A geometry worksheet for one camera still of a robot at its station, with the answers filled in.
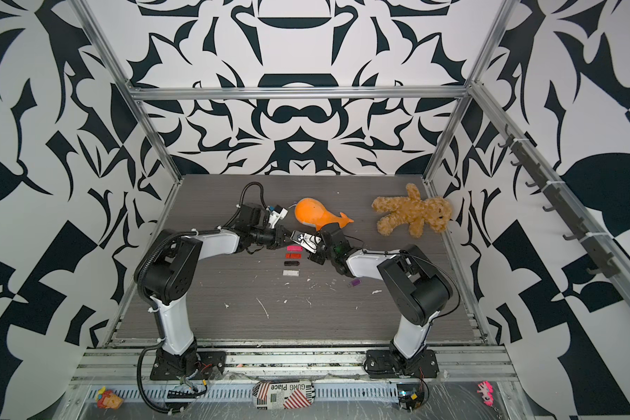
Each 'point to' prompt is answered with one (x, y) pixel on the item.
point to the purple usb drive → (355, 282)
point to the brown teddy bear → (416, 213)
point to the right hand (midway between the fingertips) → (305, 235)
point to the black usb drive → (291, 263)
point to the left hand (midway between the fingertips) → (299, 237)
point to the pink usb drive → (295, 248)
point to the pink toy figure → (486, 390)
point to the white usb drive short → (290, 272)
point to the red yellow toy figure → (107, 399)
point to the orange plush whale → (311, 212)
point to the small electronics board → (410, 395)
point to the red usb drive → (293, 255)
